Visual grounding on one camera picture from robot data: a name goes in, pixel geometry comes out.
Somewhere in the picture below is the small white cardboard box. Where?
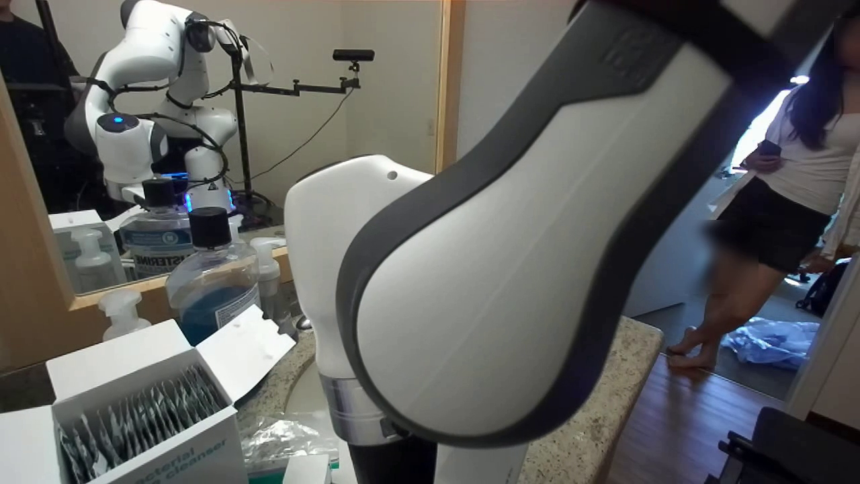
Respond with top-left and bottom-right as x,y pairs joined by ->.
281,451 -> 337,484

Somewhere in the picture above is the open white packet box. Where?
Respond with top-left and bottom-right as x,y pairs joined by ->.
0,303 -> 298,484

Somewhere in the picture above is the clear soap pump dispenser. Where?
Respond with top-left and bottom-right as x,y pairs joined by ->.
95,288 -> 152,343

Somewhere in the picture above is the black bag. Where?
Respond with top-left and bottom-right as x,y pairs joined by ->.
795,257 -> 850,317

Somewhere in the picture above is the small clear pump bottle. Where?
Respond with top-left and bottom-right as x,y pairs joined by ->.
248,235 -> 285,328

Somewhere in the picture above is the black robot table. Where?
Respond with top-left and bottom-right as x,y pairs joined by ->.
705,406 -> 860,484

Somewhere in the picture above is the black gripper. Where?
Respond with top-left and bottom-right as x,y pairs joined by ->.
346,437 -> 442,484

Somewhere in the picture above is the bright window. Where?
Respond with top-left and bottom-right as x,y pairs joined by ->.
732,75 -> 795,171

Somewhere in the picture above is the wood framed mirror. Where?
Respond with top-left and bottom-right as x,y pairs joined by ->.
0,0 -> 471,375

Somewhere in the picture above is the clear plastic bag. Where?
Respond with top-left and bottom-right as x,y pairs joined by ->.
238,410 -> 349,484

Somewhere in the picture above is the blue mouthwash bottle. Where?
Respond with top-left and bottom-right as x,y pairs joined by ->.
164,206 -> 264,350

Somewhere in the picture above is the blue clothes pile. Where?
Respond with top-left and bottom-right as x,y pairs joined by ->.
721,313 -> 821,374

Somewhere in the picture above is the person in black skirt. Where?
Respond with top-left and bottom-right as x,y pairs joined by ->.
665,34 -> 860,379

